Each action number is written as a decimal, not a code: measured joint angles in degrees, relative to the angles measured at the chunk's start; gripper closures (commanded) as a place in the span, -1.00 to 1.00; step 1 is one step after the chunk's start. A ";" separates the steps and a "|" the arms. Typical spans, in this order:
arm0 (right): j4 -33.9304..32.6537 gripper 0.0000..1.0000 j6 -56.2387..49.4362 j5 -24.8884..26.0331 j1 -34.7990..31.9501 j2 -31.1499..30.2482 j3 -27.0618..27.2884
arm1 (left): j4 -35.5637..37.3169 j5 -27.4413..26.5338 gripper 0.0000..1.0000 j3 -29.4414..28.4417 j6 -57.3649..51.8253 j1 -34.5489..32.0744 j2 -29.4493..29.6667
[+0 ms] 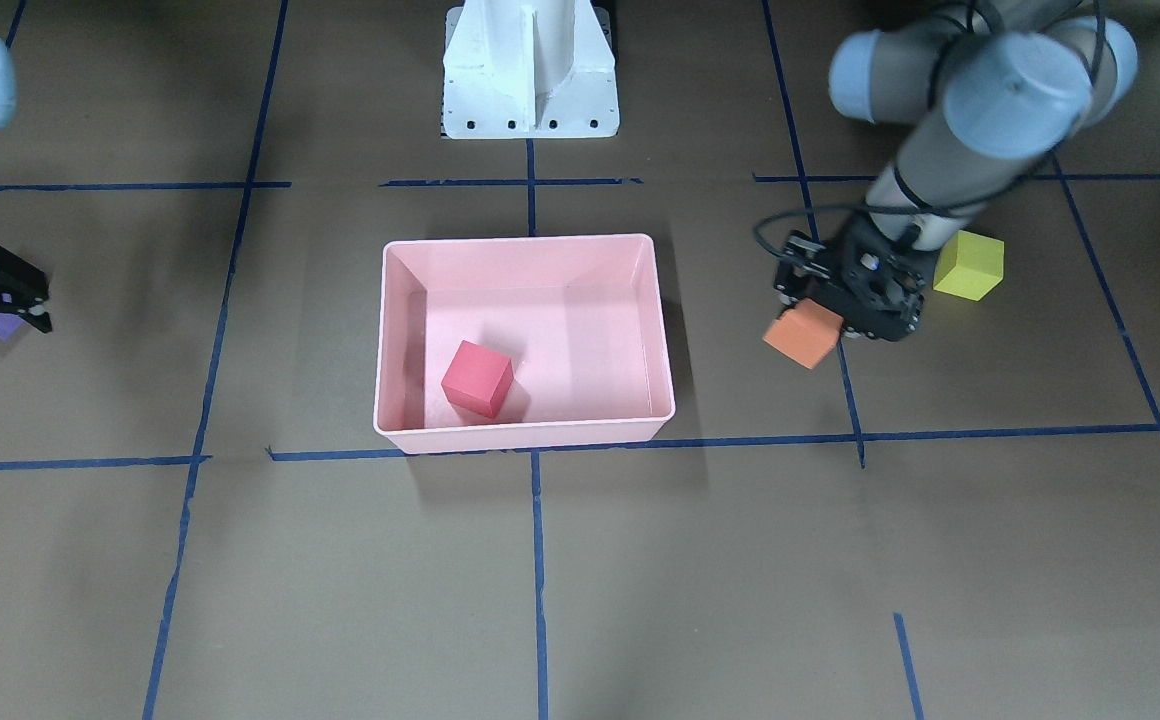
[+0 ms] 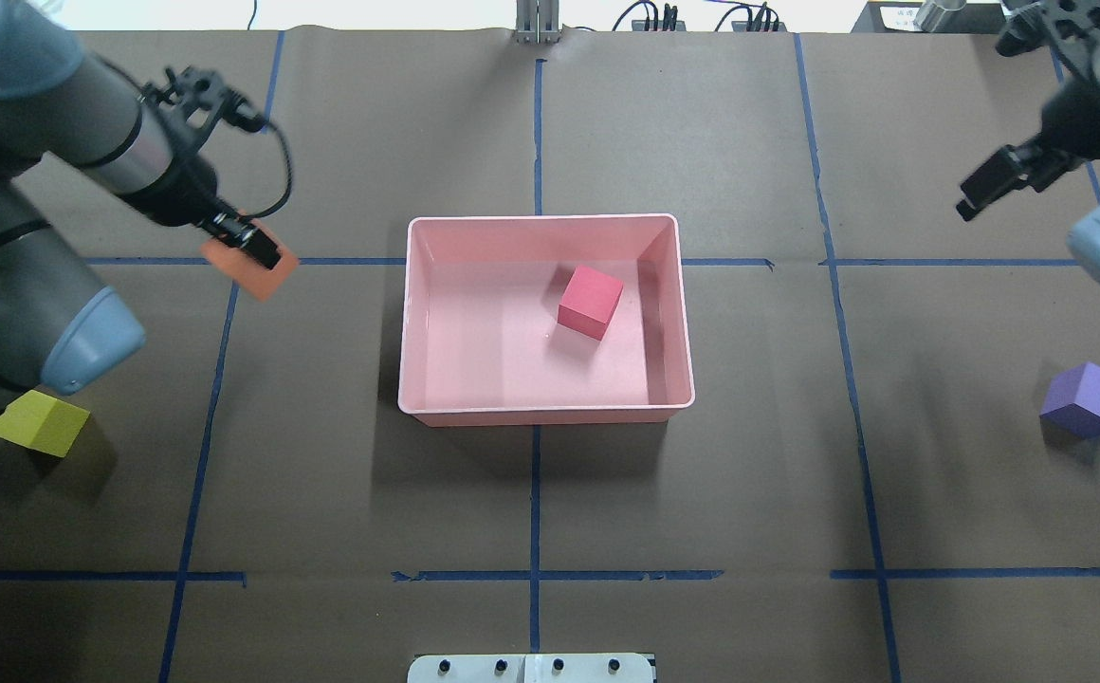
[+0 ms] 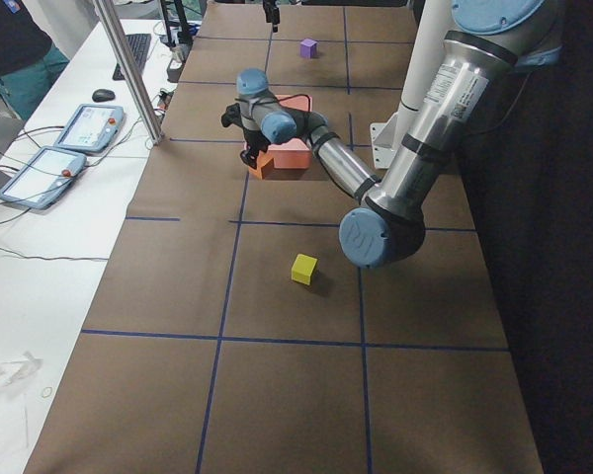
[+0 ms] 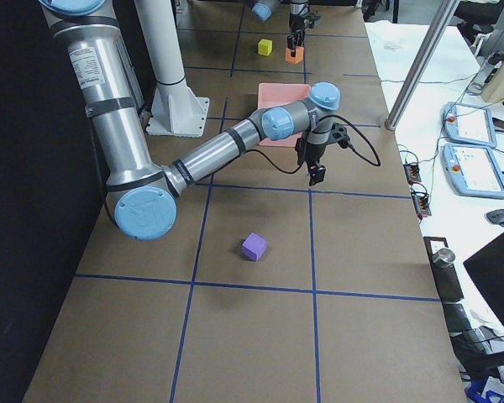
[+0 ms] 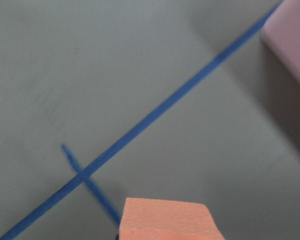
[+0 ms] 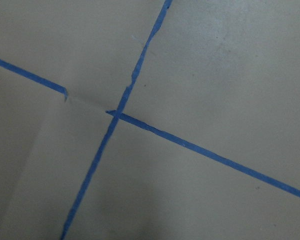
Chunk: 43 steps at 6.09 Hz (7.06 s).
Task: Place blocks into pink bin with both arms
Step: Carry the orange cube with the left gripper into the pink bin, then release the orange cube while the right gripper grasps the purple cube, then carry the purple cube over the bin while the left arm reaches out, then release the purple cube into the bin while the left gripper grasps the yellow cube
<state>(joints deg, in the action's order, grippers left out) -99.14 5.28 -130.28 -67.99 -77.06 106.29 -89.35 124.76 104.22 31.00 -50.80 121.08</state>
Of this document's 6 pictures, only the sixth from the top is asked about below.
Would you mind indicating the blue tape strip crossing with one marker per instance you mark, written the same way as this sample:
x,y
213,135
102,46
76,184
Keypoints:
x,y
211,155

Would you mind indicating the blue tape strip short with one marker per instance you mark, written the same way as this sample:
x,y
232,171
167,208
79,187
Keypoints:
x,y
29,75

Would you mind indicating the blue tape strip long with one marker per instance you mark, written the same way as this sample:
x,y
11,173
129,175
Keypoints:
x,y
114,121

